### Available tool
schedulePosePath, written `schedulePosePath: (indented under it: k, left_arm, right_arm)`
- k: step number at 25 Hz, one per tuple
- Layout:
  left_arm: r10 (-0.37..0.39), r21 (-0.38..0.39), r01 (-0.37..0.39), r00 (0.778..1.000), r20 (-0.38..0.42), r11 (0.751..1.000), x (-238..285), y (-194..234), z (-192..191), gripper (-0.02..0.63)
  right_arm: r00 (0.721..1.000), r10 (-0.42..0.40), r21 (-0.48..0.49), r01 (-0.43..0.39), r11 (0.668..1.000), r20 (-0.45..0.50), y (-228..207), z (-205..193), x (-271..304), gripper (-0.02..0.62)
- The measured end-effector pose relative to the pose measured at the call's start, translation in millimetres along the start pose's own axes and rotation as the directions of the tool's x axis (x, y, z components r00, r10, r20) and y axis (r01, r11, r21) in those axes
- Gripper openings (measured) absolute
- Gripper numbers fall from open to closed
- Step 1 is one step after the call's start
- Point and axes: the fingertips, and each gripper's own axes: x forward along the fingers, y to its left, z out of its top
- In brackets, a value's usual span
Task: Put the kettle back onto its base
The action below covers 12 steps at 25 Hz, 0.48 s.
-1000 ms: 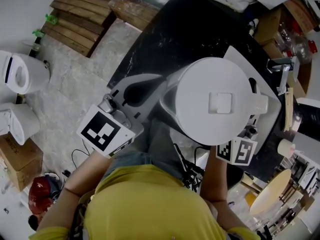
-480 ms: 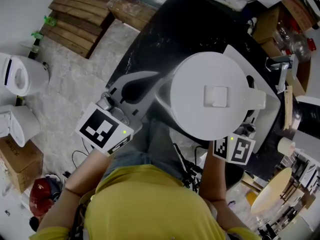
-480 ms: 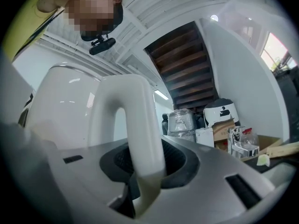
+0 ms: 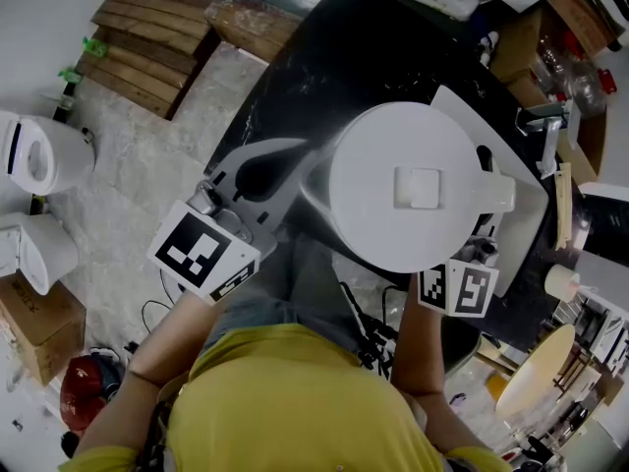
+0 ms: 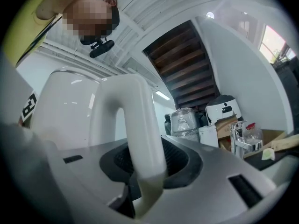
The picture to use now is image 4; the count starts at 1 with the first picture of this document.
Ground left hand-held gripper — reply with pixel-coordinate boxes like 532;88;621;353
145;137;325;305

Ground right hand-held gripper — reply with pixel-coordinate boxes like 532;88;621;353
417;145;503;320

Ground white round lidded appliance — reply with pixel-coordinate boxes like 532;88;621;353
298;100;518;276

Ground person's left forearm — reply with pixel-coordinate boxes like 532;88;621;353
125;287;225;393

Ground person's right forearm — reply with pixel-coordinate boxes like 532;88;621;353
389;290;447;398

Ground white rectangular tray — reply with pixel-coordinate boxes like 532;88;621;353
429;84;551;301

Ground grey and white fixture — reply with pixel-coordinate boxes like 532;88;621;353
515;102;572;179

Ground person's grey trousers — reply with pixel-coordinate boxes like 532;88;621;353
203;230;375;359

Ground light wooden stick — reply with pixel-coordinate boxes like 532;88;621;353
553;161;574;251

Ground brown cardboard tray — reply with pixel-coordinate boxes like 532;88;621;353
554;99;611;187

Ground clear plastic bottle bundle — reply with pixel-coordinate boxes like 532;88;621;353
532;30;618;118

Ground black cabinet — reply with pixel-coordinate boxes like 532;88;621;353
577;183;629;268

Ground white mug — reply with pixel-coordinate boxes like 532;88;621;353
544;263;582;305

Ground black table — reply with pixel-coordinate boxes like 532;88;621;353
203;0;592;354

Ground worn wooden beam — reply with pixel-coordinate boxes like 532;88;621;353
202;0;304;64

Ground dark wooden steps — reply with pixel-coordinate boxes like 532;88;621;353
73;0;223;122

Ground person's yellow shirt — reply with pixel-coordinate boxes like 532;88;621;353
58;323;515;472

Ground dark sneaker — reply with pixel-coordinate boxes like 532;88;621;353
87;345;125;378

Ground white smart toilet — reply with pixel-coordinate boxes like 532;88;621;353
0;110;97;198
0;211;81;297

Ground round wooden stool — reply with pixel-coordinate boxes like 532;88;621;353
494;323;577;420
486;371;510;398

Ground green plastic bottle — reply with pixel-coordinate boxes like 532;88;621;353
82;35;109;59
50;66;83;118

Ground large cardboard box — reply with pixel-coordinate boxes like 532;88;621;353
0;271;87;388

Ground red cap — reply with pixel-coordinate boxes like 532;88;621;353
59;354;107;433

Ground black floor cable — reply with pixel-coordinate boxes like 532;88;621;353
141;267;184;334

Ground black and white cable bundle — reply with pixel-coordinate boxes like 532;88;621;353
338;281;400;381

